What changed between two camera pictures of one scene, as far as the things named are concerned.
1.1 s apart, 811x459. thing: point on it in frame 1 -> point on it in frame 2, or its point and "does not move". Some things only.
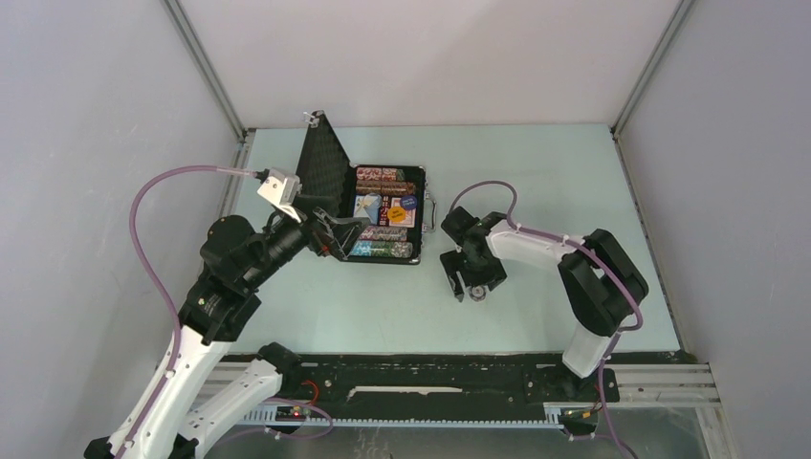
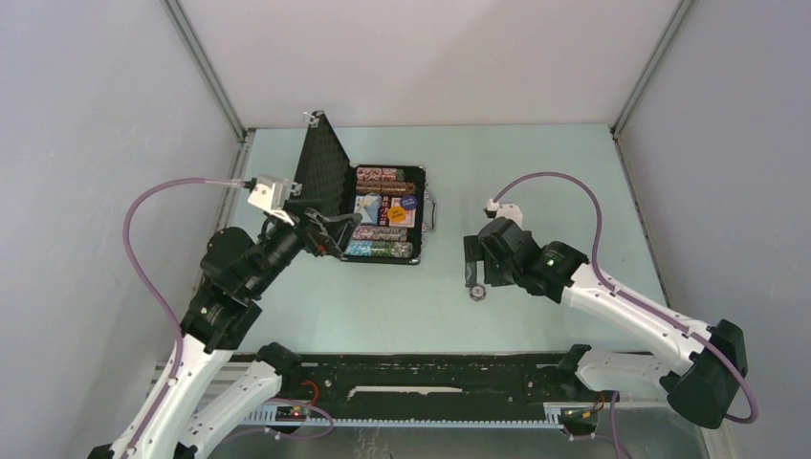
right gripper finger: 452,262 -> 474,251
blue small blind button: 408,203 does not move
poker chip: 477,294 does not move
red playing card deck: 409,217 does not move
